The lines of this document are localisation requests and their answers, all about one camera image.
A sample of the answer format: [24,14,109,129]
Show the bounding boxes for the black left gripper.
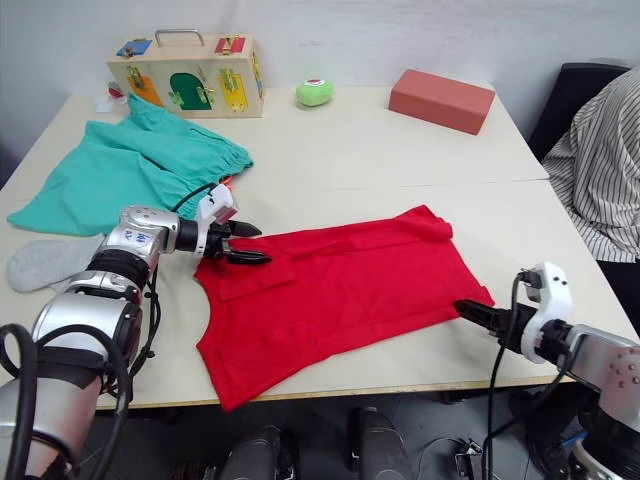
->
[202,219,274,267]

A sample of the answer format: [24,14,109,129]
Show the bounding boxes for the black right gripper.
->
[451,298,537,355]

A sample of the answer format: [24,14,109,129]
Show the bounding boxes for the red t-shirt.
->
[193,203,497,413]

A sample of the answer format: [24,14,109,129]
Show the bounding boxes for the green shorts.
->
[6,92,256,239]

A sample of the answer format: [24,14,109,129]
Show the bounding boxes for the person in striped shirt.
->
[541,64,640,346]

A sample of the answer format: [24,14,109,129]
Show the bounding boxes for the metal clamp on floor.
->
[451,436,485,480]

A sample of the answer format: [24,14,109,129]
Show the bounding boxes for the green plush toy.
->
[294,77,336,109]

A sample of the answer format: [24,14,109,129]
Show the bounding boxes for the dark rounded shape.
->
[218,424,297,480]
[346,405,417,480]

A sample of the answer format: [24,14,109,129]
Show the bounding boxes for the small white and red item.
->
[94,79,129,113]

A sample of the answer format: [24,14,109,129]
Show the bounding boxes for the grey sock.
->
[5,233,107,294]

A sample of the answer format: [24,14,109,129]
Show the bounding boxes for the black chair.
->
[526,61,632,162]

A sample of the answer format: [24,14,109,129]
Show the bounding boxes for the red brick-shaped block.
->
[388,68,497,137]

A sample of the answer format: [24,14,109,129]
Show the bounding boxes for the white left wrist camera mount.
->
[194,183,237,257]

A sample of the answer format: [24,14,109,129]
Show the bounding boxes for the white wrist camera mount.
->
[194,183,237,257]
[518,261,574,365]

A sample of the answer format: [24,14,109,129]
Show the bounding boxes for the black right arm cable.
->
[481,268,576,480]

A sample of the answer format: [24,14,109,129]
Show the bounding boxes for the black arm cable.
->
[481,268,576,480]
[0,183,219,480]

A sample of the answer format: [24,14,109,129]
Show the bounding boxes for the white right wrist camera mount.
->
[518,261,574,365]

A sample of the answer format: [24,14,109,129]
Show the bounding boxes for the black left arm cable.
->
[0,183,219,480]

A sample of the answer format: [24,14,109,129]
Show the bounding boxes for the wooden latch box with handle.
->
[105,29,266,120]

